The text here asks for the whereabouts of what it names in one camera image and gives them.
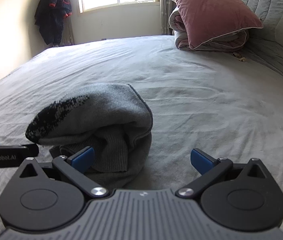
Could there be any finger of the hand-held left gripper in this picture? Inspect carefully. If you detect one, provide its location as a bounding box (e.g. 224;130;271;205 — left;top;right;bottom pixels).
19;144;40;157

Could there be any folded pink and grey quilt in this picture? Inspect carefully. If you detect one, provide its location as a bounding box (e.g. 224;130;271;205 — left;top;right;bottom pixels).
168;7;250;53

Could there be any small brown item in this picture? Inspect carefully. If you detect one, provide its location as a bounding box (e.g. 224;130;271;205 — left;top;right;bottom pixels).
233;52;246;63

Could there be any dark hanging jacket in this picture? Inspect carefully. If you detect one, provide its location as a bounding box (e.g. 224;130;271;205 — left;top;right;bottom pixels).
34;0;72;45

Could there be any bed with grey sheet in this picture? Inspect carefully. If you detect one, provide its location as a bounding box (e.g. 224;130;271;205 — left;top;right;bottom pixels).
0;34;283;240

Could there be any lace curtain panel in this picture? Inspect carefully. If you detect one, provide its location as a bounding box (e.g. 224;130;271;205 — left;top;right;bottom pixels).
65;17;75;44

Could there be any grey patterned curtain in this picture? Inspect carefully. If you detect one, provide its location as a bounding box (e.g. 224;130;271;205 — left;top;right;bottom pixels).
156;0;175;36

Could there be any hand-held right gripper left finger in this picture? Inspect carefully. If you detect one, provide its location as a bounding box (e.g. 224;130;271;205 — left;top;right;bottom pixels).
19;147;109;198

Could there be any pink pillow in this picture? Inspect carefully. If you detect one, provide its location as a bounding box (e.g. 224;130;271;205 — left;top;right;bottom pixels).
168;0;264;50

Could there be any grey quilted headboard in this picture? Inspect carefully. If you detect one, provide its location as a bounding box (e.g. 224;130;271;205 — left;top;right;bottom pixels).
228;0;283;90

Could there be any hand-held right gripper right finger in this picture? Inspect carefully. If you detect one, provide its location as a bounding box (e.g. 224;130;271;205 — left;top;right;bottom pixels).
176;149;269;198

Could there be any grey knit sweater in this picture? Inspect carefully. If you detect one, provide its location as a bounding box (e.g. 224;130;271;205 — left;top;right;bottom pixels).
25;83;154;189

